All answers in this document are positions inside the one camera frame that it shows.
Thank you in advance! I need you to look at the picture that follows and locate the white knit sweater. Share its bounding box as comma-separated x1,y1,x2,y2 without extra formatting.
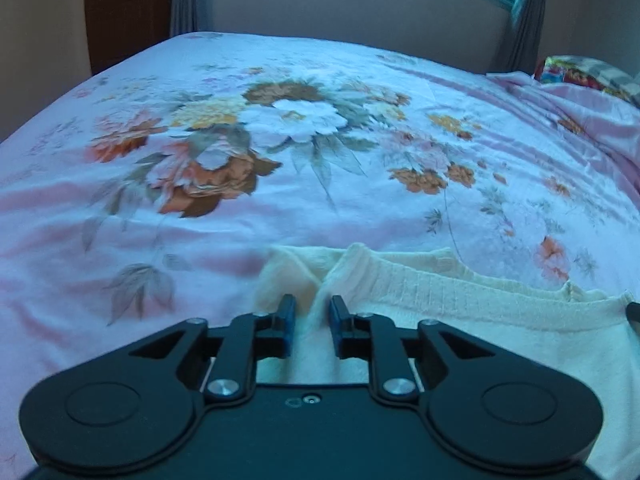
252,242,640,480

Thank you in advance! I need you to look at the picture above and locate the pink floral bed sheet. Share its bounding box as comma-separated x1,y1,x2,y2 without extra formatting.
1,32,639,479

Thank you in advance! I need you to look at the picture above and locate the pink folded quilt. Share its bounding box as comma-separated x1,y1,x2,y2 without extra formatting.
486,72,639,203

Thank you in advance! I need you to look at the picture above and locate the striped floral pillow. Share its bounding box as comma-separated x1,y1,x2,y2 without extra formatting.
534,55,639,107

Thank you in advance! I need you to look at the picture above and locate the teal window curtain right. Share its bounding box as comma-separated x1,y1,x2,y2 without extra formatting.
496,0,547,74

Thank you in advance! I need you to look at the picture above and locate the dark wooden wardrobe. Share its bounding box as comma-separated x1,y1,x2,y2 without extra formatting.
85,0,171,75

